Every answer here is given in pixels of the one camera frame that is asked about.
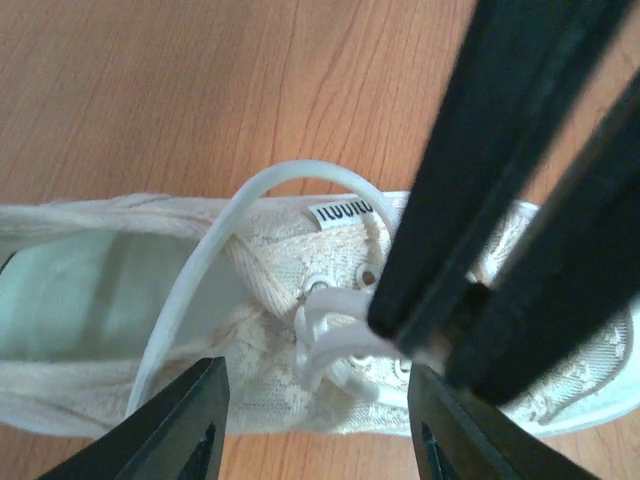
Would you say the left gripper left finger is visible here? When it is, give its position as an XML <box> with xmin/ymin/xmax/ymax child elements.
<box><xmin>41</xmin><ymin>357</ymin><xmax>229</xmax><ymax>479</ymax></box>

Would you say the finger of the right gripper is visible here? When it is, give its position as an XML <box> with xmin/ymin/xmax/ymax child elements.
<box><xmin>368</xmin><ymin>1</ymin><xmax>632</xmax><ymax>356</ymax></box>
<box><xmin>444</xmin><ymin>78</ymin><xmax>639</xmax><ymax>405</ymax></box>

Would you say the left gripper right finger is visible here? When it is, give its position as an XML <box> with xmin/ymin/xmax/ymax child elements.
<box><xmin>408</xmin><ymin>365</ymin><xmax>595</xmax><ymax>480</ymax></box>

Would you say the beige lace platform sneaker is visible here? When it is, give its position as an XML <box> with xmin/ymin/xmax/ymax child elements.
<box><xmin>0</xmin><ymin>158</ymin><xmax>640</xmax><ymax>441</ymax></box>

